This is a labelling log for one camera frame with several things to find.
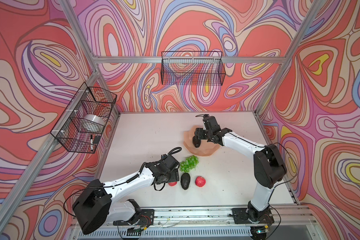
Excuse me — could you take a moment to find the black wire basket back wall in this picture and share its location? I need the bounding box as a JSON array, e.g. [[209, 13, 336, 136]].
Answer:
[[161, 51, 226, 86]]

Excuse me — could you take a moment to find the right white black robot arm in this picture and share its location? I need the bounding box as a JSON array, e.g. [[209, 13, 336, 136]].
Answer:
[[192, 114, 287, 223]]

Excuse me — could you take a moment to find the black wire basket left wall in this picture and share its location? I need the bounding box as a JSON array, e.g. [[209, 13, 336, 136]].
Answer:
[[50, 83, 117, 154]]

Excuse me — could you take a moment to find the aluminium front rail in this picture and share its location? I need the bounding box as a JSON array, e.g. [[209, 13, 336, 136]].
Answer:
[[68, 205, 319, 229]]

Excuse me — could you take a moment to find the red fake apple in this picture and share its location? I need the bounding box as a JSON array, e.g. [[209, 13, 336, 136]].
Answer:
[[168, 182, 178, 187], [195, 176, 206, 188]]

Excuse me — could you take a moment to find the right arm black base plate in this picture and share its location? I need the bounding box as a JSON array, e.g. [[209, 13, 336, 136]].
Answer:
[[231, 208, 275, 225]]

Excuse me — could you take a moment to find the green fake grape bunch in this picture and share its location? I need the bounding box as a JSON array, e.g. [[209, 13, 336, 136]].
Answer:
[[180, 156, 199, 173]]

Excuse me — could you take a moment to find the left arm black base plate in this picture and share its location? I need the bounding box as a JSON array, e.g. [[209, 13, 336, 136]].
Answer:
[[113, 209, 155, 228]]

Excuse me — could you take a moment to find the pink faceted fruit bowl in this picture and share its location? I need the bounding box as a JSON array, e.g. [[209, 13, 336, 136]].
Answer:
[[183, 125, 221, 157]]

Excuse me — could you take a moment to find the silver tape roll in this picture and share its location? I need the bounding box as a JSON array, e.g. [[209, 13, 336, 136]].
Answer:
[[84, 114, 106, 126]]

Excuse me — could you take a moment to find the black marker pen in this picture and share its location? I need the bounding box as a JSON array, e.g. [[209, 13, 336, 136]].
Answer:
[[90, 135, 94, 152]]

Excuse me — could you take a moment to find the black wire basket wall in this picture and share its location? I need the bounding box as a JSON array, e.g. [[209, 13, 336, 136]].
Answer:
[[161, 51, 226, 86], [50, 83, 117, 154]]

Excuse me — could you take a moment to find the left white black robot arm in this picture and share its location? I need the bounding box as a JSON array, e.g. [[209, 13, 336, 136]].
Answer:
[[72, 147, 182, 235]]

